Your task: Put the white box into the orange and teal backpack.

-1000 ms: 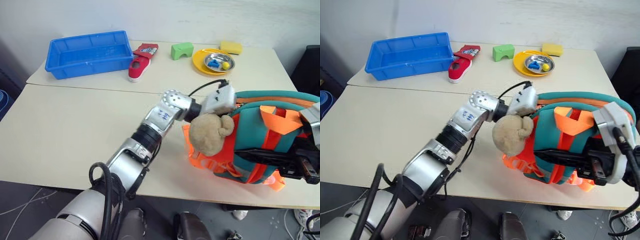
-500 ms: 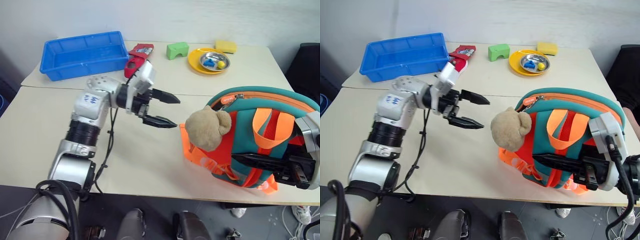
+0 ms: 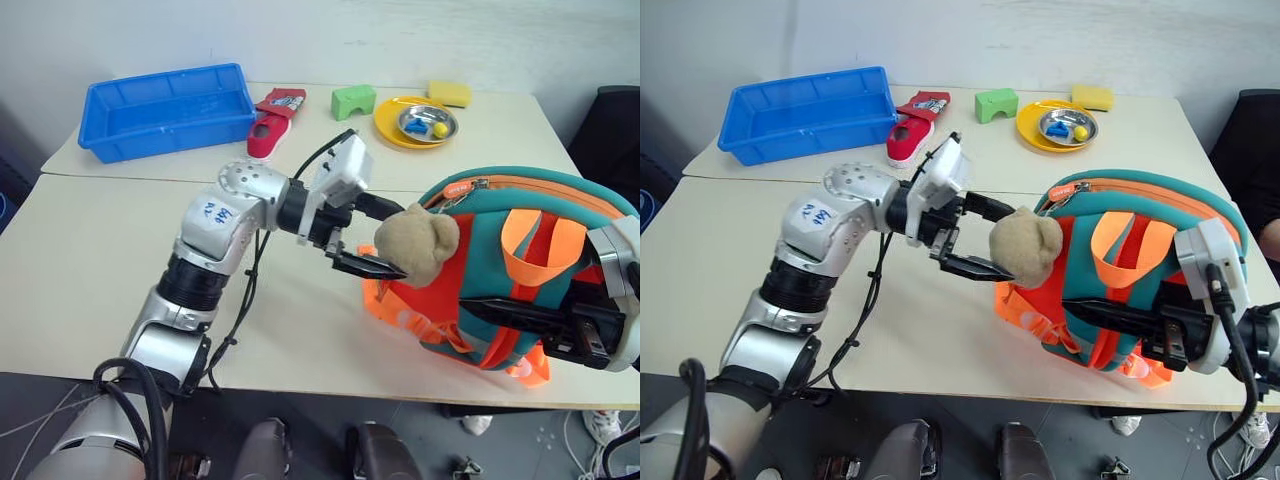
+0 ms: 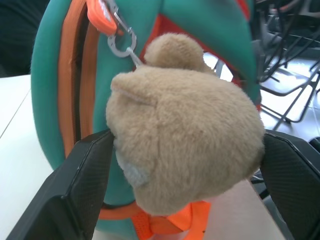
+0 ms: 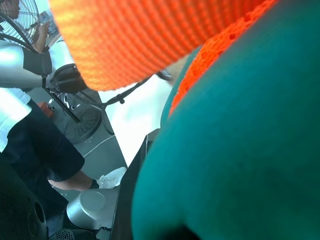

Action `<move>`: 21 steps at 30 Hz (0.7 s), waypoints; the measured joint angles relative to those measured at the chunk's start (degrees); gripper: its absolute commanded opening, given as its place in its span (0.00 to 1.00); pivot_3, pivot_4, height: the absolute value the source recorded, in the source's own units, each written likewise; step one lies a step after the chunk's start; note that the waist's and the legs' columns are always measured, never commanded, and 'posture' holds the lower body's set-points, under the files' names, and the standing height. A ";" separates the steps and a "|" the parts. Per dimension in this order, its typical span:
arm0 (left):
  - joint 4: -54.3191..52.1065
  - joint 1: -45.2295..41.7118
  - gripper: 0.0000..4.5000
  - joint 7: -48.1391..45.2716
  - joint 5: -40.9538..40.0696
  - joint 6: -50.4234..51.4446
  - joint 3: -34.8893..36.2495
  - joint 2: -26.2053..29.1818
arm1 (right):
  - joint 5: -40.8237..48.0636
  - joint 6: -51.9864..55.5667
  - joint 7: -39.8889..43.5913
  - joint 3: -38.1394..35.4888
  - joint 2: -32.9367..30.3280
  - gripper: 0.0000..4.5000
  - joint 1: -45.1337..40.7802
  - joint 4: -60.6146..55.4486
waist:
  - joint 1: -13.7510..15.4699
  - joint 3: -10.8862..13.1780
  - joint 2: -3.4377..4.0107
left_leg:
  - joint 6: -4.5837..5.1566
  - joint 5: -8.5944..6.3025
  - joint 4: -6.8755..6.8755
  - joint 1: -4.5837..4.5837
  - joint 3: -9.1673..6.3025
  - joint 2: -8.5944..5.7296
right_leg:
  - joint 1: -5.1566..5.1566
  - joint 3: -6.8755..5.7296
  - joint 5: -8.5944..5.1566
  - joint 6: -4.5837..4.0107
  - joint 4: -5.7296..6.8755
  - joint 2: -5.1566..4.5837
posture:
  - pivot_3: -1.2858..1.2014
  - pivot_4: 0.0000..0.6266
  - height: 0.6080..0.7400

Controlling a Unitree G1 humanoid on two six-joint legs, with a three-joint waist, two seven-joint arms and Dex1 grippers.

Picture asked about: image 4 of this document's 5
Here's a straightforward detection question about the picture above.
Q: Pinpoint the orange and teal backpack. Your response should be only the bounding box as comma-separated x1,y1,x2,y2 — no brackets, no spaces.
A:
30,0,262,240

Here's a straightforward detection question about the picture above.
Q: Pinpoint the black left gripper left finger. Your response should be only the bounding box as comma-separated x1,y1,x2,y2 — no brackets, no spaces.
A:
4,129,116,240

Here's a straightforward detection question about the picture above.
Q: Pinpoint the tan plush bear keychain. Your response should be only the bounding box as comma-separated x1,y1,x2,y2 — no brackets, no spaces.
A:
105,32,266,216

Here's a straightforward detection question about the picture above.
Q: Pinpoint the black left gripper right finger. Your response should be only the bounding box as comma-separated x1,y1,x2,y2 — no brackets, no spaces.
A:
259,129,320,240

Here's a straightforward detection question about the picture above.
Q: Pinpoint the black metal chair frame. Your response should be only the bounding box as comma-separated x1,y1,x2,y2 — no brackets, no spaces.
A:
251,0,320,131

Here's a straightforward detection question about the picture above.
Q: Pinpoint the silver carabiner clip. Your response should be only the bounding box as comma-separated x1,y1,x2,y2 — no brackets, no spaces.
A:
100,0,146,66

